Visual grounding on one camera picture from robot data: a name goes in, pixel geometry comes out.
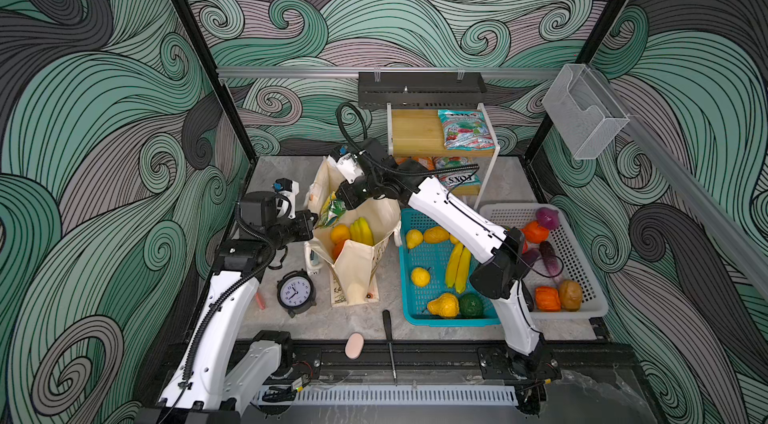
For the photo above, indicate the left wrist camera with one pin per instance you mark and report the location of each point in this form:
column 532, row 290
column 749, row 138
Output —
column 287, row 191

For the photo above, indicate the clear acrylic wall holder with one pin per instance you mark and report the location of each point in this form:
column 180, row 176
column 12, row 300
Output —
column 585, row 111

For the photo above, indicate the orange bell pepper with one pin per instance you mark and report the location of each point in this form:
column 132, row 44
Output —
column 547, row 299

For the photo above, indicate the purple onion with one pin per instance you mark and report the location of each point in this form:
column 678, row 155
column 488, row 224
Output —
column 548, row 218

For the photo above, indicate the white plastic basket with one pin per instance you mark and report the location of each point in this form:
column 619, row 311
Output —
column 568, row 251

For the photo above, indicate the peach fruit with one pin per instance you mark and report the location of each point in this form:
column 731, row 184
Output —
column 339, row 234

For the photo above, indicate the yellow lemon upper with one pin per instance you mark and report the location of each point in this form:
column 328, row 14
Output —
column 414, row 238

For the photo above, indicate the green yellow snack bag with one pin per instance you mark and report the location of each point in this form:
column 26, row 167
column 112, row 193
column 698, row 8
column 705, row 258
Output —
column 331, row 211

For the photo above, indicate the yellow lemon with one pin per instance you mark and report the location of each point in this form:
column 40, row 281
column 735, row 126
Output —
column 414, row 238
column 420, row 277

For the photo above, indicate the teal Fox's candy bag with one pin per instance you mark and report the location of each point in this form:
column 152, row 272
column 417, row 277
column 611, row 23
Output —
column 466, row 174

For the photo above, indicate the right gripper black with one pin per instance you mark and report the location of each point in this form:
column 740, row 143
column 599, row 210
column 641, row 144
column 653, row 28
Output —
column 348, row 191

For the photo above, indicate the pink oval eraser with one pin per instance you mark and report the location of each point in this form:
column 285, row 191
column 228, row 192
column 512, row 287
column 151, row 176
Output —
column 354, row 346

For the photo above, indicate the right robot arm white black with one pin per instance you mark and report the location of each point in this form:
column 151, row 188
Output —
column 369, row 172

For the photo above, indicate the yellow mango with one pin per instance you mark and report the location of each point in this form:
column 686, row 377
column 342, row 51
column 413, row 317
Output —
column 435, row 235

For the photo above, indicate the orange snack bag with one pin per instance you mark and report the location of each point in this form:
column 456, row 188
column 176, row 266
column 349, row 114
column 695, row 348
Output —
column 426, row 162

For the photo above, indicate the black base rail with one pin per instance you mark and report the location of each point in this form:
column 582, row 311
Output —
column 326, row 359

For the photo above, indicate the yellow pear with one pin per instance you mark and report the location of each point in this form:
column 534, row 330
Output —
column 446, row 306

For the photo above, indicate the teal plastic basket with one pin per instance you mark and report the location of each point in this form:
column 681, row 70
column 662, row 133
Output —
column 434, row 258

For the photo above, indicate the white cable duct strip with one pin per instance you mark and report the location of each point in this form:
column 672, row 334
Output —
column 431, row 395

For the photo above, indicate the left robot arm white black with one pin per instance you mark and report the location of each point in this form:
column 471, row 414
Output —
column 206, row 387

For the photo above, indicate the brown potato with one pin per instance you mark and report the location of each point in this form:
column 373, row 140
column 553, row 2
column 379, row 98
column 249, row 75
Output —
column 570, row 295

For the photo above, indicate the orange tomato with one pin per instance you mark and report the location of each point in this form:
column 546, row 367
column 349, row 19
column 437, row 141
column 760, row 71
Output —
column 535, row 233

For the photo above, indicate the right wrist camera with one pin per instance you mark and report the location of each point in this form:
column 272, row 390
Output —
column 345, row 162

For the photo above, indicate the white stapler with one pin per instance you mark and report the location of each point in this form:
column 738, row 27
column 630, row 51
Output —
column 313, row 267

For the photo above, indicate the orange tangerine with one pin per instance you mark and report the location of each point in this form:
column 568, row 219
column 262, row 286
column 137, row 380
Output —
column 338, row 248

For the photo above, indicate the light purple eggplant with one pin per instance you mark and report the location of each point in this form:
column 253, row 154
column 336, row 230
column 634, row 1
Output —
column 550, row 260

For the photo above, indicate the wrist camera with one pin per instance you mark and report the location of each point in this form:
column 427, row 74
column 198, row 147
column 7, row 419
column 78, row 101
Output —
column 287, row 191
column 345, row 162

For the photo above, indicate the yellow lemon lower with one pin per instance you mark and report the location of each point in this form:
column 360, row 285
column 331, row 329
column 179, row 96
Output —
column 420, row 277

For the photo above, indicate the teal red snack bag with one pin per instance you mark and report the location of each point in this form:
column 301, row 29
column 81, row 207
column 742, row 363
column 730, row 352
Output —
column 465, row 130

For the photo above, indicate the large yellow banana bunch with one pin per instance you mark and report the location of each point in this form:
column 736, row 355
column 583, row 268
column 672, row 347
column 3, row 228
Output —
column 361, row 232

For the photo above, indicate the cream canvas grocery bag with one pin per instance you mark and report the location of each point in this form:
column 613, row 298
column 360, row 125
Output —
column 353, row 274

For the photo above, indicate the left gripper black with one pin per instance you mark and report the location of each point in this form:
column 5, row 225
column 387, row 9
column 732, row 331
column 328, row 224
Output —
column 304, row 220

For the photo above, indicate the black alarm clock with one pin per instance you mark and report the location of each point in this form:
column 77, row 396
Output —
column 296, row 293

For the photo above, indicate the green avocado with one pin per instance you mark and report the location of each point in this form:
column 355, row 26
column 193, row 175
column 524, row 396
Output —
column 471, row 306

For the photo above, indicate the small yellow banana bunch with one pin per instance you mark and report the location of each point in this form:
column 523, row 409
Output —
column 458, row 267

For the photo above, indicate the black screwdriver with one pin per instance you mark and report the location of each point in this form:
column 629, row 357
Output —
column 387, row 324

